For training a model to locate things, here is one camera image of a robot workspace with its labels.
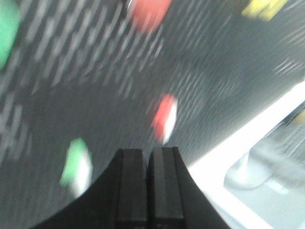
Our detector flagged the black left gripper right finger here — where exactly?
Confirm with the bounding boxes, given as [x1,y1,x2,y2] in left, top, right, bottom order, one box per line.
[148,147,229,229]

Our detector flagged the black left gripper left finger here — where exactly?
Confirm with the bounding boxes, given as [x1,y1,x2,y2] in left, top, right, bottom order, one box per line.
[35,149,147,229]

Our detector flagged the lower red push button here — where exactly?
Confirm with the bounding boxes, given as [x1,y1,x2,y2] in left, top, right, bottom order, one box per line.
[127,0,172,33]

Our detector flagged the green push button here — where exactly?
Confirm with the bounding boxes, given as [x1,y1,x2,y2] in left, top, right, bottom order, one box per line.
[0,0,20,69]

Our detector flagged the white standing desk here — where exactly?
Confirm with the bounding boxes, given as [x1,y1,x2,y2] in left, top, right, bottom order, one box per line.
[188,82,305,229]

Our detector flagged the black perforated pegboard panel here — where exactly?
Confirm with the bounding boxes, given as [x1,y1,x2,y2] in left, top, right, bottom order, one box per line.
[0,0,305,229]

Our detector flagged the white green rocker switch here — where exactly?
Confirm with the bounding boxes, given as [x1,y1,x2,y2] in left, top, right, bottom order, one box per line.
[59,138,93,198]

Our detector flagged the white red rocker switch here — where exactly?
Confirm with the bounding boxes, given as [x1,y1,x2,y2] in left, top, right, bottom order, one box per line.
[151,94,178,145]

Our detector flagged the yellow toggle switch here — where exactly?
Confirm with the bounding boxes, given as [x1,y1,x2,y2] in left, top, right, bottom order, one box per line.
[241,0,288,21]

